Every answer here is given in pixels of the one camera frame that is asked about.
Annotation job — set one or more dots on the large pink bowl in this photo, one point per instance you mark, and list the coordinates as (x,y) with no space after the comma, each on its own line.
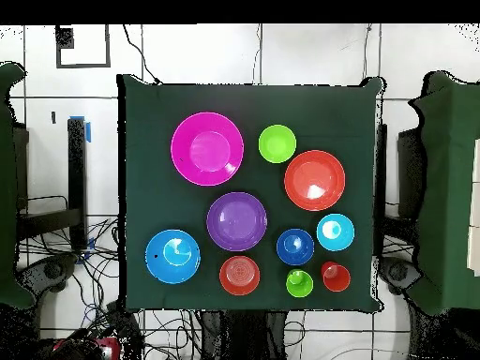
(187,150)

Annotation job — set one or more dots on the purple bowl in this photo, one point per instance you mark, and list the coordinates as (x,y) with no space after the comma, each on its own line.
(236,221)

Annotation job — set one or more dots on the small green bowl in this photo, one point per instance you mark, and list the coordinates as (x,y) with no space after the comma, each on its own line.
(277,143)

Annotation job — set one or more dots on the small dark blue bowl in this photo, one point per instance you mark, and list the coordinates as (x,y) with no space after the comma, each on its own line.
(295,251)

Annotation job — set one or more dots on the small deep orange bowl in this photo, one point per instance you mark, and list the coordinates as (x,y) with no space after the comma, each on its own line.
(239,275)

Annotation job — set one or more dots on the wide orange bowl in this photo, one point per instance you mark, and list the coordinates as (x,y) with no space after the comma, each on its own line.
(314,176)

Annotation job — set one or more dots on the dark green tablecloth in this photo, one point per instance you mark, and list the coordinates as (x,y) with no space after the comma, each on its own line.
(157,206)

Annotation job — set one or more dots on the medium blue bowl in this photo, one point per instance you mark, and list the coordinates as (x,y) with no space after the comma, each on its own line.
(161,262)

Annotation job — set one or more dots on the green cup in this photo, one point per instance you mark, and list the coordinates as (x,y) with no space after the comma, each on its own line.
(299,285)

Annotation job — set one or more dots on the small light blue bowl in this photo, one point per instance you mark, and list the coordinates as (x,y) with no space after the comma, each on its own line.
(343,236)

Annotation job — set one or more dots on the orange cup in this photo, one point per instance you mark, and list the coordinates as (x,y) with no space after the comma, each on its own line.
(337,279)

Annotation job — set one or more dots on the grey wheeled floor base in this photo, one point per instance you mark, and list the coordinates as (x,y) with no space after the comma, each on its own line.
(50,270)
(397,272)

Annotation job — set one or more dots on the green cloth side table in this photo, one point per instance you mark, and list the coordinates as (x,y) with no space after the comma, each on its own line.
(446,187)
(6,187)

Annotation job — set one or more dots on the white box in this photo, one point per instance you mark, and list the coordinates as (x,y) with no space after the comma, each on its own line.
(474,210)

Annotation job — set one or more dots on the black post with blue tape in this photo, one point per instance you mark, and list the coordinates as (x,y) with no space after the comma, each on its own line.
(77,180)

